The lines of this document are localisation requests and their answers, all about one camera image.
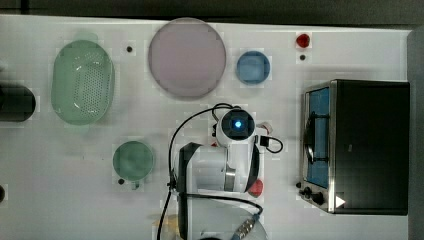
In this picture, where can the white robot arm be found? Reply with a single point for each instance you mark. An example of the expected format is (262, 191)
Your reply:
(231, 166)

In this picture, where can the black cylindrical cup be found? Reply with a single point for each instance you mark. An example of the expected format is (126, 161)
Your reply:
(17, 103)

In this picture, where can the black toaster oven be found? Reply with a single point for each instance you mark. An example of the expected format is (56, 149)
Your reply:
(355, 147)

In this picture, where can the pale purple round plate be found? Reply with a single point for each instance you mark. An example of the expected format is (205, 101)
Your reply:
(187, 58)

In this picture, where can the green perforated colander basket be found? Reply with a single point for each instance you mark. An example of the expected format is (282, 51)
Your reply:
(83, 83)

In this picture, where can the red toy strawberry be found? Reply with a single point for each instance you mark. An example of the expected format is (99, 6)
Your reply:
(303, 40)

